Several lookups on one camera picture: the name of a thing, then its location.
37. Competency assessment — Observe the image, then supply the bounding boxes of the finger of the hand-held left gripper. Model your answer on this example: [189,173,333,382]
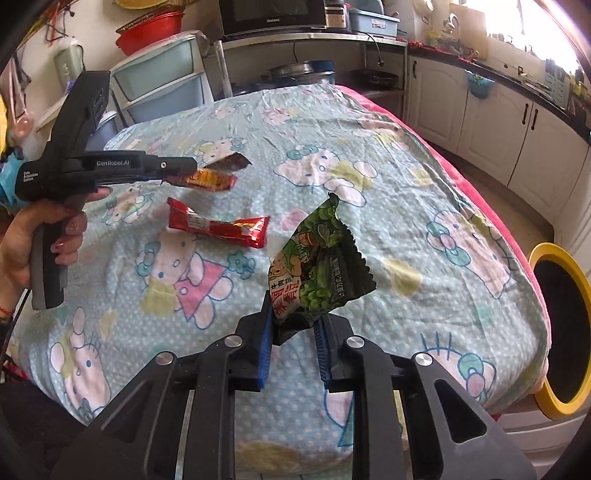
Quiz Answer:
[143,156,200,185]

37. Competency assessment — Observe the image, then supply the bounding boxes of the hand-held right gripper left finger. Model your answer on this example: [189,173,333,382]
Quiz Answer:
[51,291,278,480]

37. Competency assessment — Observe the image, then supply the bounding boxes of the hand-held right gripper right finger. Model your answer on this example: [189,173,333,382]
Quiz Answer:
[314,314,539,480]

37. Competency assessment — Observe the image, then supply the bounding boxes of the red and yellow snack wrapper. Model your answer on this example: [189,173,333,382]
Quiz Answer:
[173,154,252,192]

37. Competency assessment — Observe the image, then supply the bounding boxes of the green pea snack packet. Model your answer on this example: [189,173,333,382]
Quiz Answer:
[268,193,377,346]

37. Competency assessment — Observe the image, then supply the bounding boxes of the yellow-rimmed black trash bin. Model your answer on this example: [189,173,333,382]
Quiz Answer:
[527,242,591,420]

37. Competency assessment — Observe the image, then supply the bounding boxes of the person's left forearm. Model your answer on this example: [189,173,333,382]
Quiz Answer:
[0,274,31,330]

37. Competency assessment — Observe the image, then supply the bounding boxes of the person's left hand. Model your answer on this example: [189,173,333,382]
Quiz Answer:
[0,187,114,296]

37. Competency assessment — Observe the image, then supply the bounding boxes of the blue plastic drawer unit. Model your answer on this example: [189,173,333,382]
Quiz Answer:
[111,31,215,125]

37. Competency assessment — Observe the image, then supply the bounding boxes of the red plastic basket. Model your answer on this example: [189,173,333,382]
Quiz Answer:
[115,11,185,57]

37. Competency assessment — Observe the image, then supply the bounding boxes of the metal cooking pot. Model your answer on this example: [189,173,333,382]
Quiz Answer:
[268,60,335,86]

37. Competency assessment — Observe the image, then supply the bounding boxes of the cartoon cat printed blanket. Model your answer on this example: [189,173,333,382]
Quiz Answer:
[18,83,552,462]

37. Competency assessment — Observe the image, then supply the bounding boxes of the metal kitchen shelf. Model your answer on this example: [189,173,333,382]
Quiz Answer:
[210,32,409,100]

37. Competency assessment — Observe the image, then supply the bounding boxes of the black microwave oven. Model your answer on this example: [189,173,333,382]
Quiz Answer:
[218,0,328,38]

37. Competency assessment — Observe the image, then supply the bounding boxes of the blue plastic dish box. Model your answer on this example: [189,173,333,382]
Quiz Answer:
[348,7,402,38]

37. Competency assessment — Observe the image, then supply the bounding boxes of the person's dark pants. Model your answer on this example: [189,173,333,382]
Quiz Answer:
[0,378,118,480]

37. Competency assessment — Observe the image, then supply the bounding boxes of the white kitchen cabinets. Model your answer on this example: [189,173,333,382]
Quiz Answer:
[406,51,591,222]

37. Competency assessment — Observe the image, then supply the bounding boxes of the blue hanging sink basket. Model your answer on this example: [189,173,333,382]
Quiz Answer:
[466,69,497,101]

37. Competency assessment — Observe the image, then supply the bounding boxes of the bright kitchen window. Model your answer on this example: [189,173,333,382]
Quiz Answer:
[485,0,583,70]

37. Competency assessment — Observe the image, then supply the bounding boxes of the black cable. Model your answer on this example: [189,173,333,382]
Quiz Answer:
[0,286,29,381]

